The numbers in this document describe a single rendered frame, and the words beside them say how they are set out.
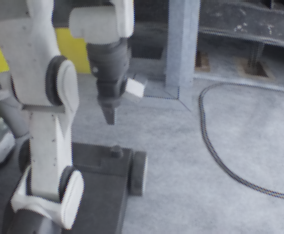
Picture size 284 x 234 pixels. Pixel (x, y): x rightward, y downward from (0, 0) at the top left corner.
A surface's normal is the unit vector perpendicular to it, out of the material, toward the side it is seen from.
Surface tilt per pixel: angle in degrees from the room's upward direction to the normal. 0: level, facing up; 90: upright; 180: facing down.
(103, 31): 101
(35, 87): 86
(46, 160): 60
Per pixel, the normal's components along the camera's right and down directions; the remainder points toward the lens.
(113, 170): -0.08, -0.11
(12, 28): -0.11, 0.75
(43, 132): -0.11, 0.15
